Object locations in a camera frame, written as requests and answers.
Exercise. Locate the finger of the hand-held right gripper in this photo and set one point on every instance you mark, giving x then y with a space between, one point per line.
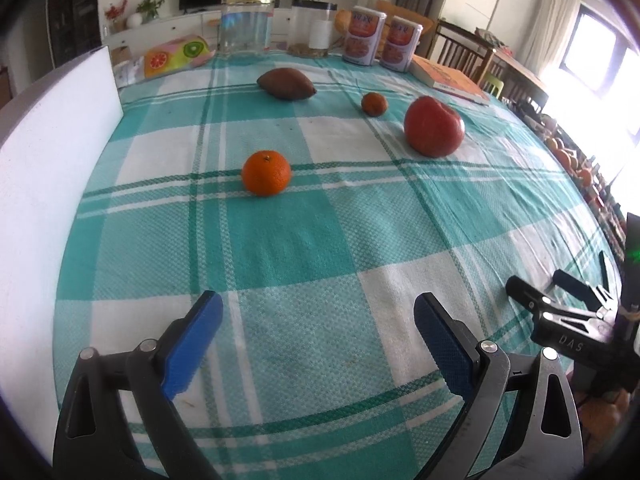
525 296
575 284

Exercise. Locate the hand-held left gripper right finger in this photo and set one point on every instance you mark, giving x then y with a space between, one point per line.
445 345

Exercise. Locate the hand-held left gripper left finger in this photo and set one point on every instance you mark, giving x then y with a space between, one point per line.
192 350

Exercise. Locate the bright orange tangerine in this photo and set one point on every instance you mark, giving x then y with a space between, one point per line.
266 172

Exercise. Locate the reddish sweet potato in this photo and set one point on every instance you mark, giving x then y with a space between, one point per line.
285 85

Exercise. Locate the person's right hand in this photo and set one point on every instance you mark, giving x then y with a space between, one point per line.
602 417

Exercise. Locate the teal plaid tablecloth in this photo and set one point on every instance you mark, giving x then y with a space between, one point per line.
310 240

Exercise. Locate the red apple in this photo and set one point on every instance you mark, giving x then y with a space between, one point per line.
433 126

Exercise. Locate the green plastic chair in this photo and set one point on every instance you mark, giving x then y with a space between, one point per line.
492 85

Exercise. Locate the white foam board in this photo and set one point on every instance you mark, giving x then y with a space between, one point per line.
50 185

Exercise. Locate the orange book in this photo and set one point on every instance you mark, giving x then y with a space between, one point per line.
450 80

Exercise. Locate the window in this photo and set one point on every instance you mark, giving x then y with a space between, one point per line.
597 45

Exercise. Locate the small dark tangerine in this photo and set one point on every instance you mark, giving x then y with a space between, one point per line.
374 104

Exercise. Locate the dark wooden chair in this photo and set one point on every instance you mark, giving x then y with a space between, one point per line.
457 42

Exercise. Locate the white sheer curtain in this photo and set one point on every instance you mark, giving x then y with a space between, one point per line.
555 15

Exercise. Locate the pink tin can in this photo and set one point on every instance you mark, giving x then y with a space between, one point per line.
400 42

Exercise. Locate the fruit print tissue box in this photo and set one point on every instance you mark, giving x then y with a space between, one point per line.
177 55

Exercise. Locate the brown cardboard box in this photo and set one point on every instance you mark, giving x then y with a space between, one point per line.
122 56

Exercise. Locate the left white orange can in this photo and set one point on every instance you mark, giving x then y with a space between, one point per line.
364 35

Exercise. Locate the orange lounge chair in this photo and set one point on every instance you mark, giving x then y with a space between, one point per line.
400 10

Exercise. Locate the white television cabinet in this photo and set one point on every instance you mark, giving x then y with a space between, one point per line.
185 24

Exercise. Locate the gold lid glass jar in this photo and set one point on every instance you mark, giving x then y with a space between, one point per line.
247 22

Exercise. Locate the black lid clear jar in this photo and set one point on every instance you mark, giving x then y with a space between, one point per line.
312 30

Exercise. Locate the red flowers in vase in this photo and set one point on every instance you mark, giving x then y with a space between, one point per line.
116 15

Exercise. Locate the plant in white vase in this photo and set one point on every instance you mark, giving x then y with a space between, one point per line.
147 9

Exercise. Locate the dark tall bookcase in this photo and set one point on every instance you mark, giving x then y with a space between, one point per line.
70 10

